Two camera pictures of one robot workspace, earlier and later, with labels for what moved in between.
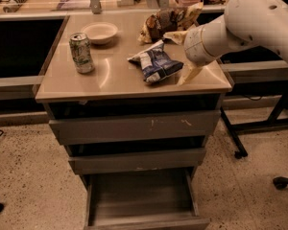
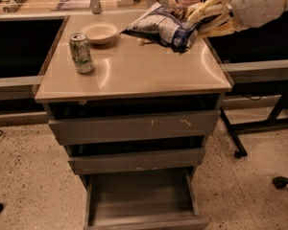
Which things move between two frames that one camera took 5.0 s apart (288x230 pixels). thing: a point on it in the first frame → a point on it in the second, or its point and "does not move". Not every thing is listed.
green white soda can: [82, 53] does not move
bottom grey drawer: [164, 199] does not move
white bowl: [100, 33] does not move
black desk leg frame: [277, 120] does not move
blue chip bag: [156, 62] → [162, 25]
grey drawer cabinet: [132, 129] does not move
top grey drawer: [135, 127] does not move
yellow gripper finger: [179, 36] → [211, 7]
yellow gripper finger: [188, 72] → [222, 24]
